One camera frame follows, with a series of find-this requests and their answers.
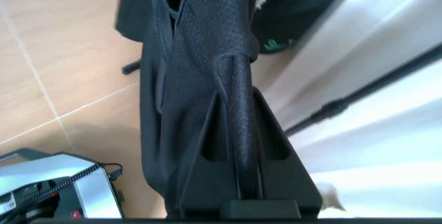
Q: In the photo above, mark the black shorts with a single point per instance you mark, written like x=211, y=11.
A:
x=293, y=9

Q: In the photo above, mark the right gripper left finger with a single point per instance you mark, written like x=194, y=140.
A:
x=207, y=179

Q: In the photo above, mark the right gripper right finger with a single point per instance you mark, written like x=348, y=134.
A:
x=286, y=179

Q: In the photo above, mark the black garment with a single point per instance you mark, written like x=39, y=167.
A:
x=193, y=61

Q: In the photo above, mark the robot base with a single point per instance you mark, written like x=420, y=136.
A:
x=52, y=189

